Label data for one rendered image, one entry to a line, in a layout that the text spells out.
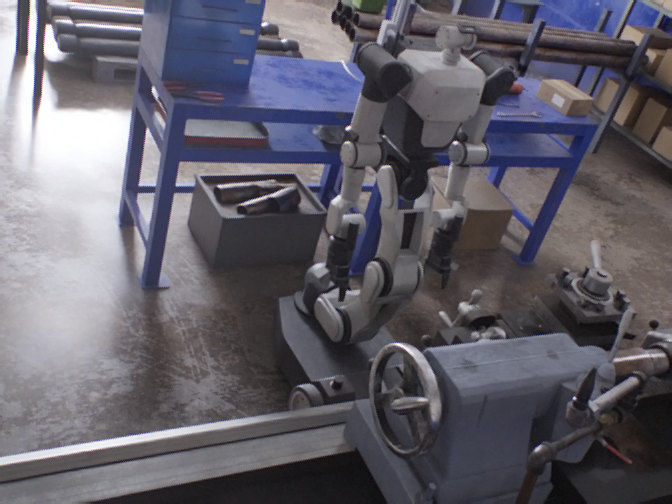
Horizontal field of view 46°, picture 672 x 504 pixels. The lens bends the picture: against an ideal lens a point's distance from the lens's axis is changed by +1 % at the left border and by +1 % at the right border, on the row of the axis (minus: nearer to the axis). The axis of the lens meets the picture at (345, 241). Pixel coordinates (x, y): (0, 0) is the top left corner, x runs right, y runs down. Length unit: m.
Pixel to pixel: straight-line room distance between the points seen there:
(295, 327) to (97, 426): 0.82
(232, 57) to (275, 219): 0.79
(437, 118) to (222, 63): 1.05
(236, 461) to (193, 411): 1.25
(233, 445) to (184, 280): 1.85
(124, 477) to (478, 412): 0.69
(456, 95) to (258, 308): 1.43
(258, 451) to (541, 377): 0.61
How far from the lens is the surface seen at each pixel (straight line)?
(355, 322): 2.92
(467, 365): 1.58
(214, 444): 1.72
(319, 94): 3.37
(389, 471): 1.66
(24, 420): 2.87
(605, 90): 6.83
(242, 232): 3.54
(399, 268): 2.69
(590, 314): 1.98
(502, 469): 1.69
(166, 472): 1.66
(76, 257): 3.56
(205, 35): 3.12
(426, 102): 2.43
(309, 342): 3.07
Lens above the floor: 2.10
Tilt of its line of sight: 31 degrees down
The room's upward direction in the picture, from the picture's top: 18 degrees clockwise
